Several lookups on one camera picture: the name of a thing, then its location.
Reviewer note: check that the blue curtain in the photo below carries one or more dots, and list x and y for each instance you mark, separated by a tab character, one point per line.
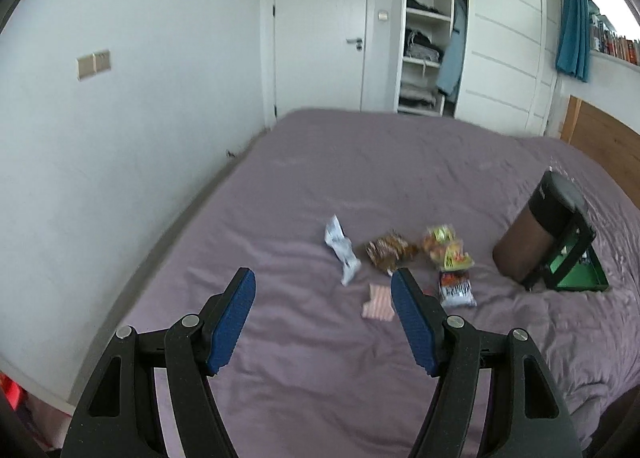
572	28

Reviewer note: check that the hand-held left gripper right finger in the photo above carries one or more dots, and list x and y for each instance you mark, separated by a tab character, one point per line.
412	318

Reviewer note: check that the light blue hanging jacket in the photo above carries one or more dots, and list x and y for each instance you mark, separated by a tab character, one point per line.
450	58

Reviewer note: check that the beige wall switch plate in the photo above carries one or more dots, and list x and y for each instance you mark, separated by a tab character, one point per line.
85	67
102	60

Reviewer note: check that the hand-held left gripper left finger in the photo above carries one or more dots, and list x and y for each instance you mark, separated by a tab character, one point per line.
232	318

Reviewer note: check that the white folded laundry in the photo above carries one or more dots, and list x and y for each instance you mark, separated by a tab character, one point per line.
417	95

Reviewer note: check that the clear candy bag yellow label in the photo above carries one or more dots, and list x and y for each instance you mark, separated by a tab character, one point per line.
436	238
457	260

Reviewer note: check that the white door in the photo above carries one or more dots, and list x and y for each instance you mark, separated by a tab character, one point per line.
320	28

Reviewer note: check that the brown snack packet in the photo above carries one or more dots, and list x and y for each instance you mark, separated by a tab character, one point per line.
390	250

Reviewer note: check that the wooden headboard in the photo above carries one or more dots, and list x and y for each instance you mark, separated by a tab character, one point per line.
600	138

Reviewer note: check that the green tray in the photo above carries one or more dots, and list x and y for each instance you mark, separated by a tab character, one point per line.
580	274

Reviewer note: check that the white grey snack packet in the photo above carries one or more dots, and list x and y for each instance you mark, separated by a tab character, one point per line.
342	250

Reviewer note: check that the black and steel kettle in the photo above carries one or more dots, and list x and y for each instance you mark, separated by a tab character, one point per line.
537	233

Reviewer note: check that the purple bed sheet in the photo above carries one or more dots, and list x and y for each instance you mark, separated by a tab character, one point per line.
350	178

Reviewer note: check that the white wardrobe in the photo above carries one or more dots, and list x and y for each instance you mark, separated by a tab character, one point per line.
500	38

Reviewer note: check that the row of books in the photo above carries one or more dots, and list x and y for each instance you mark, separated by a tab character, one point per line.
615	40

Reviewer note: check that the red object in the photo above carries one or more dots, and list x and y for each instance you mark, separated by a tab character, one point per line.
10	388

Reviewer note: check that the dark folded clothes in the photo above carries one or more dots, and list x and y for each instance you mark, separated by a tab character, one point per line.
420	4

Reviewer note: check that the pink striped snack packet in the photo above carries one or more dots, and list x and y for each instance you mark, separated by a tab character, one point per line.
377	303

